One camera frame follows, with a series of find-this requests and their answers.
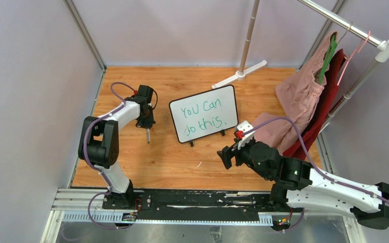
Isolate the whiteboard marker white body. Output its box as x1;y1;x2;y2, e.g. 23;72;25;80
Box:
146;128;151;144

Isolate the small whiteboard black frame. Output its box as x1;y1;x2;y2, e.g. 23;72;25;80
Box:
169;85;239;144

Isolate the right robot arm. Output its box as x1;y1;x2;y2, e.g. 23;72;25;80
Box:
217;141;389;230

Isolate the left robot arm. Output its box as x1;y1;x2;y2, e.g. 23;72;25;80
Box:
78;85;157;209

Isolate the dark red garment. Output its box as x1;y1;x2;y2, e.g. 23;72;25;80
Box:
301;49;346;149

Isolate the pink garment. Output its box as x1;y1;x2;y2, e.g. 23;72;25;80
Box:
254;31;338;154

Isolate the green clothes hanger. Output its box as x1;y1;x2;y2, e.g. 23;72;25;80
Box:
315;32;338;85

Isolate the pink clothes hanger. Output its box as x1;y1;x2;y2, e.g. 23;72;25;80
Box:
336;31;371;86

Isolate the metal clothes rack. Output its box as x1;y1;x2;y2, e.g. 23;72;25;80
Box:
211;1;389;131

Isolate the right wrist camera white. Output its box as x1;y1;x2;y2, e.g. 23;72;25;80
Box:
232;120;254;149

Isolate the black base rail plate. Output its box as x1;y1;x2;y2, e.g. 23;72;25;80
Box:
51;187;353;232

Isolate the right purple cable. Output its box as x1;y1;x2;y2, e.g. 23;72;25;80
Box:
235;116;389;232

